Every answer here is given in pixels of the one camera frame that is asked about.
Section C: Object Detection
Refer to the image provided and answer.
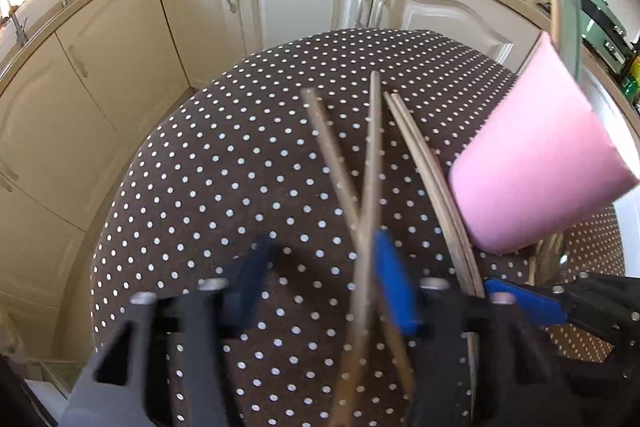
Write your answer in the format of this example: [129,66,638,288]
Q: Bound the pink cup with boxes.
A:
[448,31,640,255]

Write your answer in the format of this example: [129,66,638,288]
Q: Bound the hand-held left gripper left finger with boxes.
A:
[59,233,273,427]

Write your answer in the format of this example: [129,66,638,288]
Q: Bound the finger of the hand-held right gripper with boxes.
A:
[484,273,640,344]

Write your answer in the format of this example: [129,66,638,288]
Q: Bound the yellow green bottle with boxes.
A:
[622,57,640,102]

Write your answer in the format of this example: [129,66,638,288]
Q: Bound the metal faucet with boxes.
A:
[0,0,28,48]

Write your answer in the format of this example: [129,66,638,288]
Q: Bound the pale green rice paddle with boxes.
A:
[552,0,583,82]

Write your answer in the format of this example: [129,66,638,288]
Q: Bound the green countertop appliance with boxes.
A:
[580,0,631,72]

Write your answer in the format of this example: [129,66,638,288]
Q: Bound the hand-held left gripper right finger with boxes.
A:
[372,229,586,427]

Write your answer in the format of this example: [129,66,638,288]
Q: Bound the brown polka dot tablecloth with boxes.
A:
[90,28,626,427]

